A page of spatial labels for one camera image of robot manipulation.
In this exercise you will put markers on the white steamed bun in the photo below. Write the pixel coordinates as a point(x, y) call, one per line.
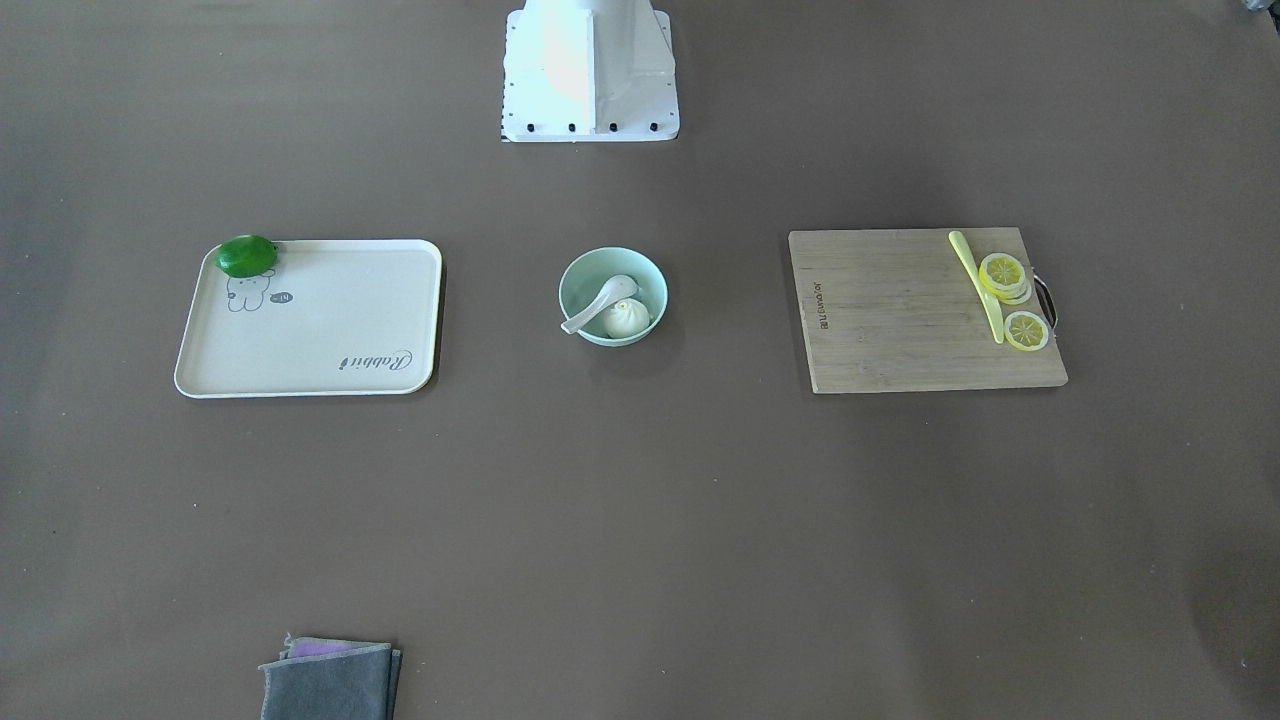
point(625, 318)

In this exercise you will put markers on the white ceramic spoon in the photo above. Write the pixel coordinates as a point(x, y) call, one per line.
point(616, 288)

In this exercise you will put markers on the light green bowl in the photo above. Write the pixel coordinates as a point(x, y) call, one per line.
point(585, 277)

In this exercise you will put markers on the bamboo cutting board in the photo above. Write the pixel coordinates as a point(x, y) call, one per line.
point(893, 310)

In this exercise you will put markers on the cream plastic tray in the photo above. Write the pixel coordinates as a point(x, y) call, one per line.
point(331, 318)

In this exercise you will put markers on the yellow plastic knife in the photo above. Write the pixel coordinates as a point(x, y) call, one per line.
point(990, 304)

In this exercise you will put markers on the stacked lemon slices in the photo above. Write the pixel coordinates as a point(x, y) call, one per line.
point(1006, 278)

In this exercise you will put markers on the lemon slice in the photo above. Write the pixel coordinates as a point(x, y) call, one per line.
point(1026, 332)

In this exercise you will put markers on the grey folded cloth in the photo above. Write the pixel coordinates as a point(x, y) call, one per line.
point(323, 678)

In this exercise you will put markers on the white camera pole base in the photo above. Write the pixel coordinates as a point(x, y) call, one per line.
point(589, 72)

